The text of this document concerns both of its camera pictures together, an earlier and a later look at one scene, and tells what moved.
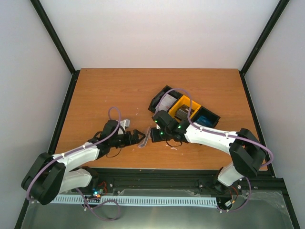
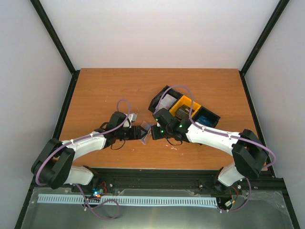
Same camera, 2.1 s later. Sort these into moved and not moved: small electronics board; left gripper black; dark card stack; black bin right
Moved: left gripper black
Not moved: black bin right; small electronics board; dark card stack
